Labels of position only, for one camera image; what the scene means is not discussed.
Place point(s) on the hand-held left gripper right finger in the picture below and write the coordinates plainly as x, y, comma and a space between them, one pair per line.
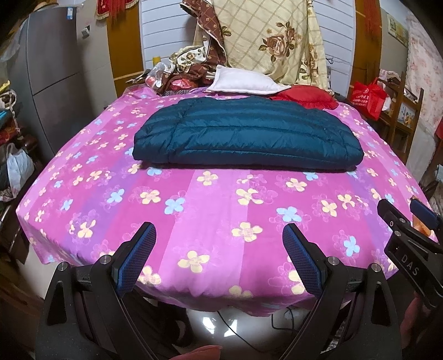
304, 259

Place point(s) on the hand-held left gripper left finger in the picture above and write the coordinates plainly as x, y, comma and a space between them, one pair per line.
136, 256

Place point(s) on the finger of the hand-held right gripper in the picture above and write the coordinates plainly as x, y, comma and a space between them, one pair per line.
424, 213
392, 216

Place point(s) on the teal puffer jacket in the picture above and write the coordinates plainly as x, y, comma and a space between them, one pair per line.
249, 135

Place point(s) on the person's right hand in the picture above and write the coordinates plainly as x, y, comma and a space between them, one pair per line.
413, 322

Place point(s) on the pink floral bed sheet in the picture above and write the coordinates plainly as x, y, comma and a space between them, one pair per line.
207, 214

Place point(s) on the wooden chair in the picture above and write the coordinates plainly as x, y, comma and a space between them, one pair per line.
401, 110

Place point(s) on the red shopping bag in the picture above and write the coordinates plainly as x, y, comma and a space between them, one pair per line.
368, 98

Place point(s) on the floral curtain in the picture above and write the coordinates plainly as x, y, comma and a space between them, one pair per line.
425, 69

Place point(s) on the red ruffled cushion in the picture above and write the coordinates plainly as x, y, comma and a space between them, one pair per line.
308, 97

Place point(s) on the white plastic bag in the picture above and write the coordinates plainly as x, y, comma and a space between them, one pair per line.
19, 166

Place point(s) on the brown wooden panel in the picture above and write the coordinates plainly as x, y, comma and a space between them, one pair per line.
367, 45
124, 52

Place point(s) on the clear plastic bag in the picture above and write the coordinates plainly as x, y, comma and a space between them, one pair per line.
157, 74

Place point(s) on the white pillow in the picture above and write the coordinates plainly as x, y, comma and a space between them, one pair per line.
242, 81

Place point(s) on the grey refrigerator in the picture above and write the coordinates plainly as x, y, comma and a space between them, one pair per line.
59, 79

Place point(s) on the brown patterned cloth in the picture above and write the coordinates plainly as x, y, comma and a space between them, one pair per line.
193, 69

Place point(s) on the cream rose print quilt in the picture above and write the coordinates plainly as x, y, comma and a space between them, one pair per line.
273, 41

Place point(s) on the red fringed hanging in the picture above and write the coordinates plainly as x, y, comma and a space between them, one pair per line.
114, 8

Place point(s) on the framed wall picture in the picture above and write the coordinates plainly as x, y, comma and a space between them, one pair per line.
397, 29

